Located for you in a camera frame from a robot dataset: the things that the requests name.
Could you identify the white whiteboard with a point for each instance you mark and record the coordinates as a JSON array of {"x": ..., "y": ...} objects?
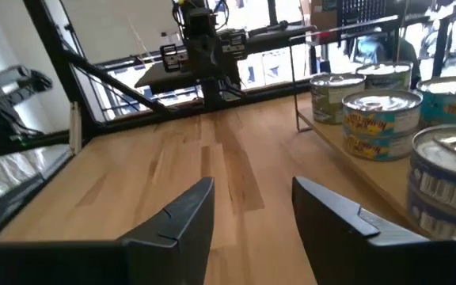
[{"x": 113, "y": 27}]

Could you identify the small red box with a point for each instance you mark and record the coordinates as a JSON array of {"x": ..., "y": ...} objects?
[{"x": 326, "y": 37}]

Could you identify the black aluminium rig frame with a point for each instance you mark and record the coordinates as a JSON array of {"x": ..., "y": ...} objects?
[{"x": 48, "y": 35}]

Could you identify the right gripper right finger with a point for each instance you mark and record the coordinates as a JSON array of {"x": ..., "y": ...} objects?
[{"x": 370, "y": 261}]

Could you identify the dark blue tuna can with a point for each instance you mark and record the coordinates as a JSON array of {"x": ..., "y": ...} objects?
[
  {"x": 445, "y": 166},
  {"x": 438, "y": 223}
]

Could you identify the black standing desk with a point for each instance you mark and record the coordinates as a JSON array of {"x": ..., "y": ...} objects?
[{"x": 441, "y": 47}]

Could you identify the brown cardboard box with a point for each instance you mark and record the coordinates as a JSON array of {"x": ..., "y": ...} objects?
[{"x": 323, "y": 20}]

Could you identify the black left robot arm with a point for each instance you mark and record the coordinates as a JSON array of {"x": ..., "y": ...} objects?
[{"x": 212, "y": 91}]

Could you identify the black mesh office chair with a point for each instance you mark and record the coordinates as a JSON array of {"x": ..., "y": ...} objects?
[{"x": 360, "y": 14}]

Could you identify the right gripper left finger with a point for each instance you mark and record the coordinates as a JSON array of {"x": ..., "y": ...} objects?
[{"x": 113, "y": 263}]

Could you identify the silvery white plastic sheet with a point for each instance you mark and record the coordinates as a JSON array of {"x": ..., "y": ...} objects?
[{"x": 10, "y": 182}]

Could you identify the silver aluminium bracket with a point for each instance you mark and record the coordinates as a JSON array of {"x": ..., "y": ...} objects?
[{"x": 75, "y": 126}]

